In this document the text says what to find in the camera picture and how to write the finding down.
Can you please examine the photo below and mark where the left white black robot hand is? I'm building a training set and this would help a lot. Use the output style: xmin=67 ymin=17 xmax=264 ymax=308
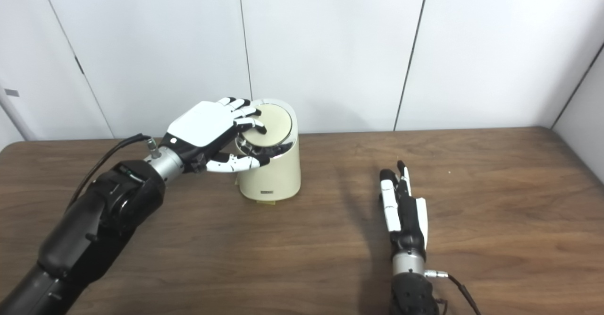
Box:
xmin=159 ymin=97 xmax=271 ymax=174

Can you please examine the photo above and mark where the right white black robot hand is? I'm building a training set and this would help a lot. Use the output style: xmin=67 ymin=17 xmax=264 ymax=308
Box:
xmin=379 ymin=160 xmax=429 ymax=261

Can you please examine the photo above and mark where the round cream bin lid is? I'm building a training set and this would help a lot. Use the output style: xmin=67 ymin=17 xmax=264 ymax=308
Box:
xmin=241 ymin=102 xmax=293 ymax=146

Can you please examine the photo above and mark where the cream-colored desktop trash bin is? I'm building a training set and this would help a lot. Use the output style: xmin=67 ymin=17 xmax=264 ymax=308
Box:
xmin=235 ymin=99 xmax=302 ymax=202

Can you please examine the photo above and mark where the black bin liner bag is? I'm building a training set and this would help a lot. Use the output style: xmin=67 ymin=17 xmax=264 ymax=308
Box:
xmin=238 ymin=138 xmax=295 ymax=157

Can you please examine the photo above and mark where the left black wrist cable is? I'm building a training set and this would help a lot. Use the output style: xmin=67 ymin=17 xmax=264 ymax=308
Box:
xmin=66 ymin=134 xmax=159 ymax=209

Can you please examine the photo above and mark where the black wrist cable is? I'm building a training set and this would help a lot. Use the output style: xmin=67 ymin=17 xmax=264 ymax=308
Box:
xmin=66 ymin=134 xmax=159 ymax=209
xmin=424 ymin=270 xmax=482 ymax=315

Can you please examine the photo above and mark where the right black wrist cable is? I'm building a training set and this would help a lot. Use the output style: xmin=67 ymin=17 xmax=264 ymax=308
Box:
xmin=424 ymin=270 xmax=482 ymax=315

